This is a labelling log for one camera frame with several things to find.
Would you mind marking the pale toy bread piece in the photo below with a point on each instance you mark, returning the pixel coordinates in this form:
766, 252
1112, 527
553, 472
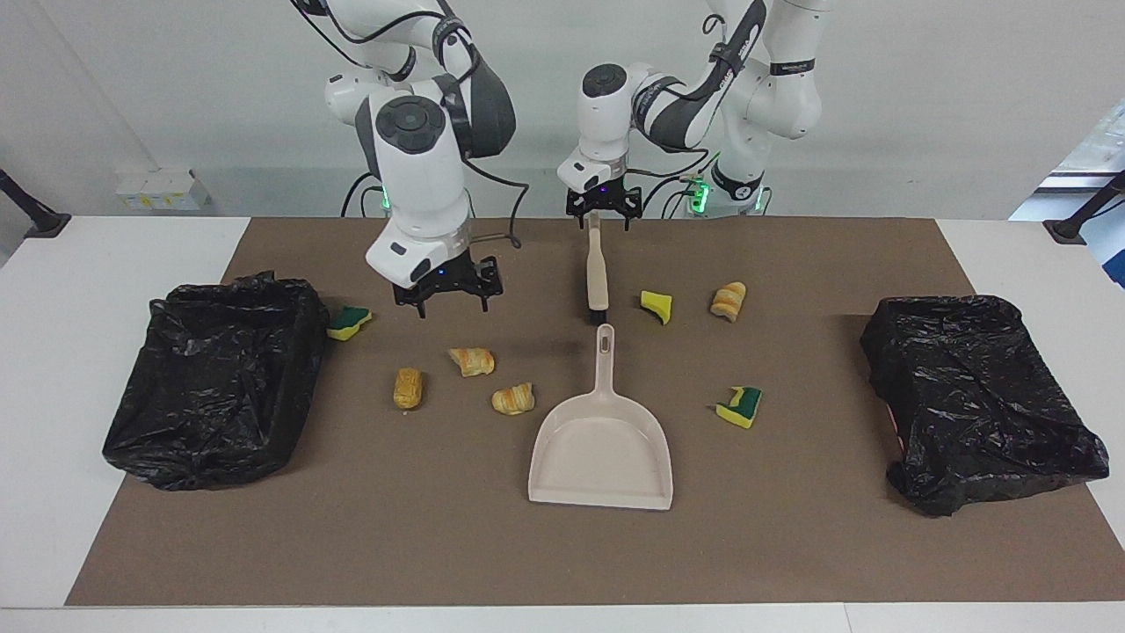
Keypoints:
728, 301

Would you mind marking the oval golden toy bread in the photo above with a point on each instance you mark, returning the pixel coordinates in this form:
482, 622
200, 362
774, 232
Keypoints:
408, 388

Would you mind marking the black clamp stand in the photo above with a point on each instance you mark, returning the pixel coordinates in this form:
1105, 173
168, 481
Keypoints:
44, 224
1068, 230

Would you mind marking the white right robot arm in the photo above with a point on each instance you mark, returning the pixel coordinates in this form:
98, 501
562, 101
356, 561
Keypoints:
422, 176

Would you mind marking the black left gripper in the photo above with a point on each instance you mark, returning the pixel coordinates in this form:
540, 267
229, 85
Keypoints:
600, 198

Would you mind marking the bright window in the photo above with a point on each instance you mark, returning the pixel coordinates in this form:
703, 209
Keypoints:
1099, 149

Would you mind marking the white power socket boxes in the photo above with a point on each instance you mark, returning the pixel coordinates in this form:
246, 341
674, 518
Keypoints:
163, 192

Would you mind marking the bin with black bag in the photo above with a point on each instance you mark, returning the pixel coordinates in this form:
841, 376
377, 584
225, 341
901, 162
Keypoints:
967, 404
220, 396

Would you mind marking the beige hand brush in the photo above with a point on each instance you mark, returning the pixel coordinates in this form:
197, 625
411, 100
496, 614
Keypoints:
598, 272

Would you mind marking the toy croissant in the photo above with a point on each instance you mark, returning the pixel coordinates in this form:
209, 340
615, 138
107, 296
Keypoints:
513, 399
472, 361

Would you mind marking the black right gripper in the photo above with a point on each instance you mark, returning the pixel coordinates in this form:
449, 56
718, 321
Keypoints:
448, 277

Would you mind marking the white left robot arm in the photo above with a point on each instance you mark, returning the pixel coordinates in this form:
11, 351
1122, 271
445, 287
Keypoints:
782, 97

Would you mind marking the brown table mat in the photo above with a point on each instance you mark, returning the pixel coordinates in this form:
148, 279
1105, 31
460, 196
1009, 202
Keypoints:
439, 527

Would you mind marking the small yellow sponge piece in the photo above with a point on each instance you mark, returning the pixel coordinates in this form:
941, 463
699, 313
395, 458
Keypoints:
657, 306

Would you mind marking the green and yellow sponge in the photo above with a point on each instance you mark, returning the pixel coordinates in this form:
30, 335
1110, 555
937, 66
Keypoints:
349, 323
739, 409

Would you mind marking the beige plastic dustpan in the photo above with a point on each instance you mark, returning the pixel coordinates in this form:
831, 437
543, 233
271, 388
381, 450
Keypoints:
602, 457

